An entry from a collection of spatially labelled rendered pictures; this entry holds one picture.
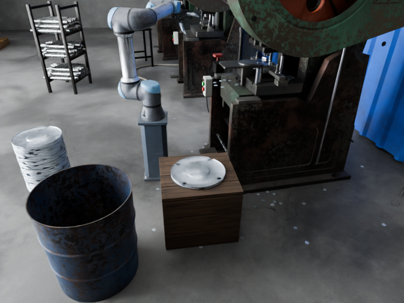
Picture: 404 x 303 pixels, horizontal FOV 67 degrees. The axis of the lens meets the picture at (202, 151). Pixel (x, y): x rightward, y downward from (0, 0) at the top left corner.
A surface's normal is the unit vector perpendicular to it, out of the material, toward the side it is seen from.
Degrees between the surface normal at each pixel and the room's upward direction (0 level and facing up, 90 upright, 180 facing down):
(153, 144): 90
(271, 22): 90
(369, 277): 0
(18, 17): 90
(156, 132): 90
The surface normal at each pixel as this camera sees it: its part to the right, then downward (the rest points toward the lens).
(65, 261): -0.12, 0.55
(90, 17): 0.22, 0.50
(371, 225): 0.01, -0.86
